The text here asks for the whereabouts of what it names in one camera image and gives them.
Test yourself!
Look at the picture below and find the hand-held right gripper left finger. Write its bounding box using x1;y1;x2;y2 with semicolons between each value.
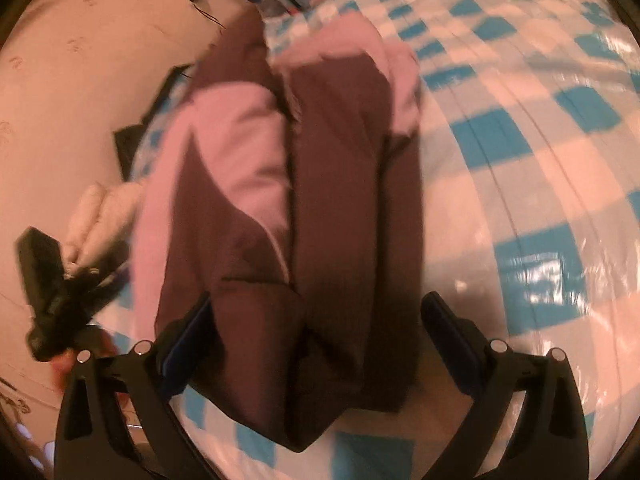
54;290;213;480

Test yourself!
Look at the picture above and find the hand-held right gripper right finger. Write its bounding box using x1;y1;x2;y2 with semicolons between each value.
420;291;591;480

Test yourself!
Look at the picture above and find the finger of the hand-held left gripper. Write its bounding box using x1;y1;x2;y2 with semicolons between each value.
67;240;132;306

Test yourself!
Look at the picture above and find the pink and brown hoodie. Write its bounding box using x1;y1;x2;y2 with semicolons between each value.
132;7;427;452

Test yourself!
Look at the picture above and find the cream padded jacket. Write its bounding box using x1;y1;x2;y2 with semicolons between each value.
66;182;144;272

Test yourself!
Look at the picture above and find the blue white checked bed cover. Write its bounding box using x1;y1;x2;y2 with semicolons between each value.
115;0;640;480

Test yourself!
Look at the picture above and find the black charger cable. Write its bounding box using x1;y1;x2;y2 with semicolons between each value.
192;0;227;30

